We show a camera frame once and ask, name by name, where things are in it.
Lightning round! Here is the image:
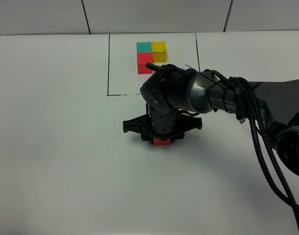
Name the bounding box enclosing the black braided cable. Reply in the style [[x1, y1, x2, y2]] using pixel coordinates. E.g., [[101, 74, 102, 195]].
[[229, 77, 299, 235]]

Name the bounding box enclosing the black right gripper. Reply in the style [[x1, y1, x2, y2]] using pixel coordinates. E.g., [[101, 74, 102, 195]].
[[123, 104, 202, 145]]

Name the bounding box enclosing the yellow template block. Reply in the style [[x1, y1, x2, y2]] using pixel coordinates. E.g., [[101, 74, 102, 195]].
[[151, 42, 167, 63]]

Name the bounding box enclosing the green template block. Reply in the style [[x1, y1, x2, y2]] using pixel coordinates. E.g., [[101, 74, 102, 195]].
[[137, 42, 152, 53]]

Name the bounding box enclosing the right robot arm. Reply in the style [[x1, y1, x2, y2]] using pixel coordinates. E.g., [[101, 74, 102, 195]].
[[123, 63, 299, 176]]

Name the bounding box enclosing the red template block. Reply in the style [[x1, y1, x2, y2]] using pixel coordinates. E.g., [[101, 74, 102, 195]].
[[137, 53, 153, 74]]

